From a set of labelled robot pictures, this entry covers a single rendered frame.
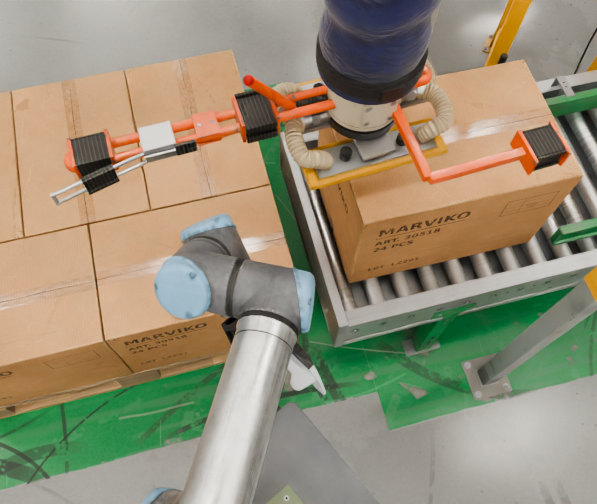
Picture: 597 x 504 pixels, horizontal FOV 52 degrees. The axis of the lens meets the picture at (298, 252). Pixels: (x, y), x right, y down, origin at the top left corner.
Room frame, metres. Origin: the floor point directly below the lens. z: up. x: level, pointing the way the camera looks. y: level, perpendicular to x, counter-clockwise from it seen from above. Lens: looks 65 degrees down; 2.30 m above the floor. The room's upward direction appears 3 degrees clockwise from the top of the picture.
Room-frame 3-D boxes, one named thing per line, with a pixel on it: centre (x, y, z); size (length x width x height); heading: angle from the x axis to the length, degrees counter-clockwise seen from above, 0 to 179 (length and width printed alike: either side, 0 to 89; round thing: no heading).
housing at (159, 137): (0.74, 0.31, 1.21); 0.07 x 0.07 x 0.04; 21
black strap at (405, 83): (0.90, -0.13, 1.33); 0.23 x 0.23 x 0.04
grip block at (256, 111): (0.82, 0.10, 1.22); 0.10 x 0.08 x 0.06; 21
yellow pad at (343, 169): (0.81, -0.16, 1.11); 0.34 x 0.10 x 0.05; 111
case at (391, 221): (0.98, -0.39, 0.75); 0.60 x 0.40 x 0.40; 107
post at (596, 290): (0.58, -0.74, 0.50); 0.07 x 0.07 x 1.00; 17
